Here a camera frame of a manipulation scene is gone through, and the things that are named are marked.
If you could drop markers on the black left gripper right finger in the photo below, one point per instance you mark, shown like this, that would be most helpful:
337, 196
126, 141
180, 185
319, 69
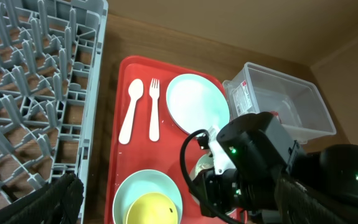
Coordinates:
299, 203

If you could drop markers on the light blue bowl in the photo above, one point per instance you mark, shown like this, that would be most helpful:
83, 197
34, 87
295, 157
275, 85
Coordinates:
140, 183

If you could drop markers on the yellow plastic cup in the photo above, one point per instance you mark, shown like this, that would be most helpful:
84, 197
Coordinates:
152, 208

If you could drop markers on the white plastic spoon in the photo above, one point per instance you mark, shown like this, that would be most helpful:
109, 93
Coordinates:
135, 91

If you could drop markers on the light green bowl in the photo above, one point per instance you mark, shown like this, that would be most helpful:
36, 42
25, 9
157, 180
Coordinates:
205, 162

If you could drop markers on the light blue plate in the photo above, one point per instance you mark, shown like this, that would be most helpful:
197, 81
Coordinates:
195, 103

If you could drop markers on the white plastic fork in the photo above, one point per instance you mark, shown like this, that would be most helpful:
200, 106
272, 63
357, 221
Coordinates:
154, 120

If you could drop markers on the red plastic tray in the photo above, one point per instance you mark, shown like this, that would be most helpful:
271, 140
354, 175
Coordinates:
141, 153

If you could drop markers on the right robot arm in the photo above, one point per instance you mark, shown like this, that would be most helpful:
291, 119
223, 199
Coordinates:
271, 171

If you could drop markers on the red sauce packet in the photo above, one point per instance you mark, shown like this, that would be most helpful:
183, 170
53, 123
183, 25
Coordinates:
276, 115

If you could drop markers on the clear plastic storage bin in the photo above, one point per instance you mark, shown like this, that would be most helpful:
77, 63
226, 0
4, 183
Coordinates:
300, 106

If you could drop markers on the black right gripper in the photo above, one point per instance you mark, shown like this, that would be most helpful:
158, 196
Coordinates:
230, 191

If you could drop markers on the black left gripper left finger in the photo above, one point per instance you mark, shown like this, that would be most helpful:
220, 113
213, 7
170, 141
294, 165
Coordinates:
58, 202

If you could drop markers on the grey plastic dishwasher rack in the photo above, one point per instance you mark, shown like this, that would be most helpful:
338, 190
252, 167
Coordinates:
50, 68

